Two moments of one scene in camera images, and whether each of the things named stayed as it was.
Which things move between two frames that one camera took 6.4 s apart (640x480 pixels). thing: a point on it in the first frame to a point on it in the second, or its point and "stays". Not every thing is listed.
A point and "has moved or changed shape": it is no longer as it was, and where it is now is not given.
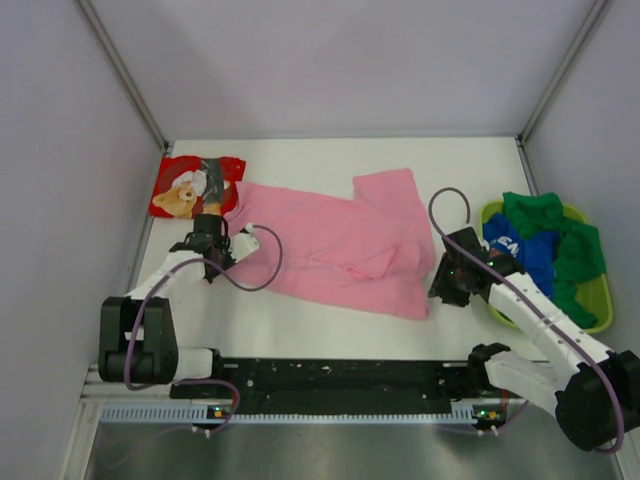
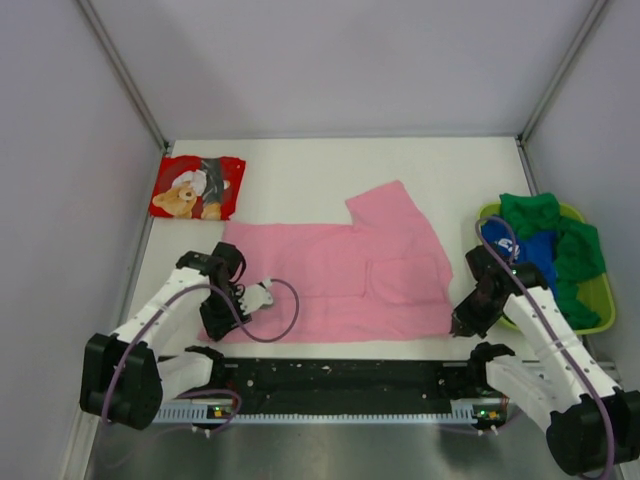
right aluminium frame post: (559, 74) stays
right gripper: (441, 289) to (465, 324)
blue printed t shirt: (535, 252) stays
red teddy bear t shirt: (185, 186) stays
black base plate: (335, 386) stays
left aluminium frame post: (116, 59) stays
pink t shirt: (373, 252) has moved or changed shape
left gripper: (224, 245) to (217, 327)
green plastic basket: (595, 298) stays
